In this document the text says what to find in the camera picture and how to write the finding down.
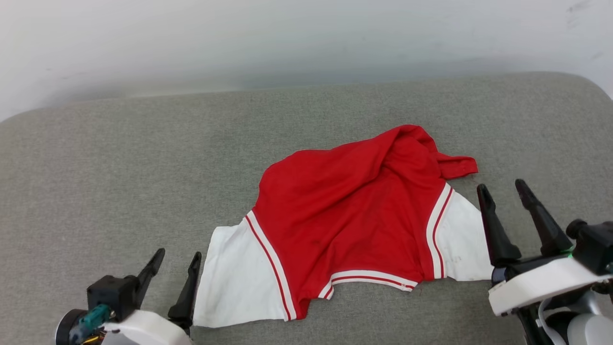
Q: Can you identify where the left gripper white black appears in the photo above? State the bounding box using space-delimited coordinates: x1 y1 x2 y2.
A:
98 248 203 345

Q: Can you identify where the teal cable connector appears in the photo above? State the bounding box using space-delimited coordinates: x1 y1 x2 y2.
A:
69 303 114 344

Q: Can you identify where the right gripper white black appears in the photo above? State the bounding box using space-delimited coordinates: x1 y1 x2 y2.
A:
477 179 613 317

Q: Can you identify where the red and white jersey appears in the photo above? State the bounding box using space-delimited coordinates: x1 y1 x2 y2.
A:
193 125 494 328

